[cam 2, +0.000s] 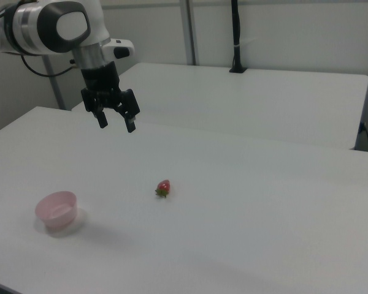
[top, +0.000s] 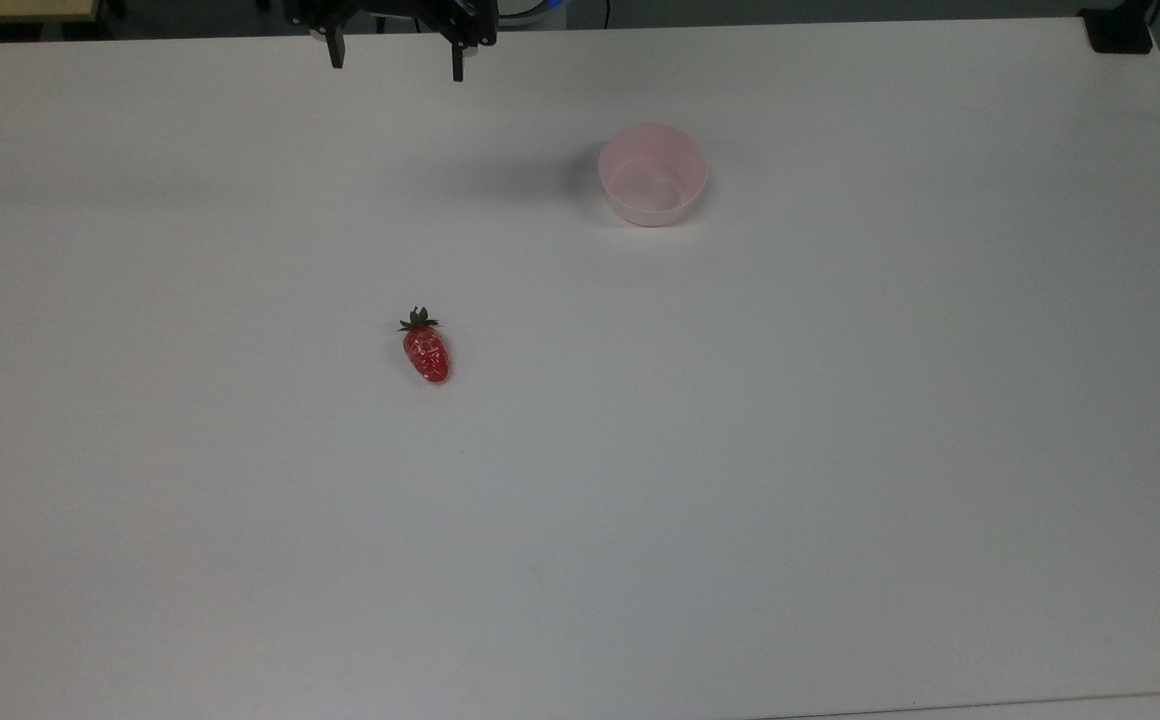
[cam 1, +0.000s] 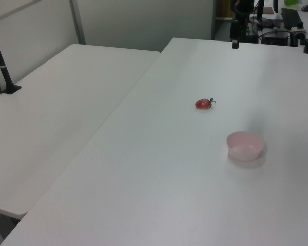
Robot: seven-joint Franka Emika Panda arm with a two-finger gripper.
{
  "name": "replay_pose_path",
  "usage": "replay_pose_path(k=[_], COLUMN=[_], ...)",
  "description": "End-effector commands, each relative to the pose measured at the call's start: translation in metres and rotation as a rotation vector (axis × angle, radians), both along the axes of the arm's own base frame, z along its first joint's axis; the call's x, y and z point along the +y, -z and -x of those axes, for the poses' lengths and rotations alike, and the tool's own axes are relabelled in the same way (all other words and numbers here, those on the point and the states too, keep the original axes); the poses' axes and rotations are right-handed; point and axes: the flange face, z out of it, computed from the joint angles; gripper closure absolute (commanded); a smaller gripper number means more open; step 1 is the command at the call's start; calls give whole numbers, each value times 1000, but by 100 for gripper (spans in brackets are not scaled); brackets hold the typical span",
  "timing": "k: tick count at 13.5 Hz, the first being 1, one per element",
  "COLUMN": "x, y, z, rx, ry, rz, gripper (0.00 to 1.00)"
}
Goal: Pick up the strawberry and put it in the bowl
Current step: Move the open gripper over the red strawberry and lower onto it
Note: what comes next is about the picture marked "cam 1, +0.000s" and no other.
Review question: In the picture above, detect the red strawberry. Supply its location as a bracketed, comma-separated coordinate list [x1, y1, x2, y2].
[195, 97, 217, 110]

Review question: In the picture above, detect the black camera stand with base plate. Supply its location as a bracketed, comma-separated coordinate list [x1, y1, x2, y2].
[0, 21, 23, 95]

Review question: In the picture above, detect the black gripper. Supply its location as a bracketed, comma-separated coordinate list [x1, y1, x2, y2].
[230, 0, 255, 49]

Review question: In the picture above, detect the black keyboard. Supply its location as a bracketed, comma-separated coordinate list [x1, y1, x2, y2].
[280, 7, 303, 30]

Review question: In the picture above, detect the pink plastic bowl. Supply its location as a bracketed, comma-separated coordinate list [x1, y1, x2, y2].
[226, 131, 265, 162]

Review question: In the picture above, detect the black electronics box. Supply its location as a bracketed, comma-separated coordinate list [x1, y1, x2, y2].
[261, 29, 291, 47]

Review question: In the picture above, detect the black monitor stand pole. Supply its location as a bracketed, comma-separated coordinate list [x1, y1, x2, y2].
[256, 0, 265, 24]

